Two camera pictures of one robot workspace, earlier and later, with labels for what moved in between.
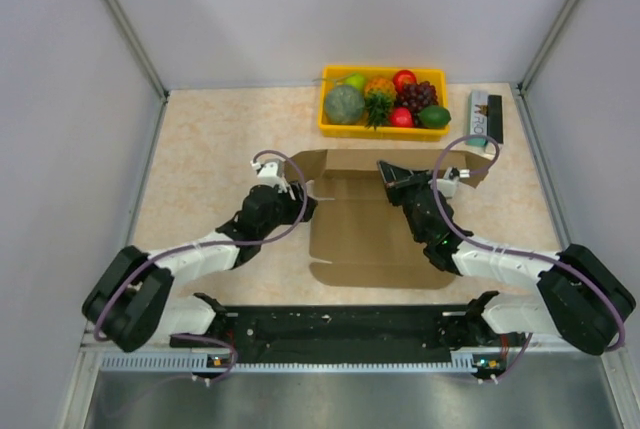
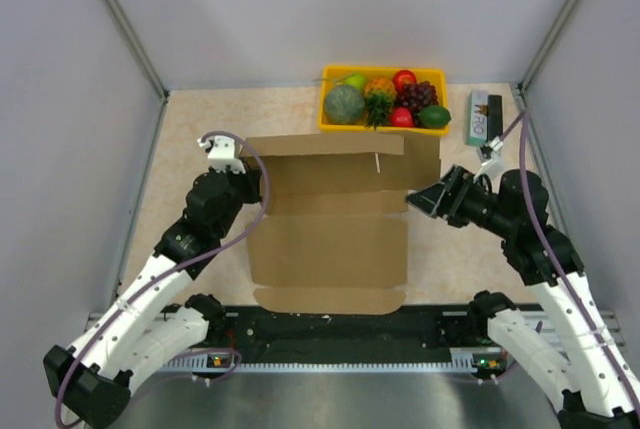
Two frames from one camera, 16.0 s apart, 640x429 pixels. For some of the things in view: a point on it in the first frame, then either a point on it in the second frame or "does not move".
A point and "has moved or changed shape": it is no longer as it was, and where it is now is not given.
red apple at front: (401, 117) does not move
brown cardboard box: (360, 238) has moved or changed shape
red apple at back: (401, 77) does not move
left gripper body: (286, 212) to (244, 188)
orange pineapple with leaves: (379, 98) does not move
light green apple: (357, 80) does not move
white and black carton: (485, 117) does not move
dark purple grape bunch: (415, 96) does not move
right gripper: (398, 180) to (446, 199)
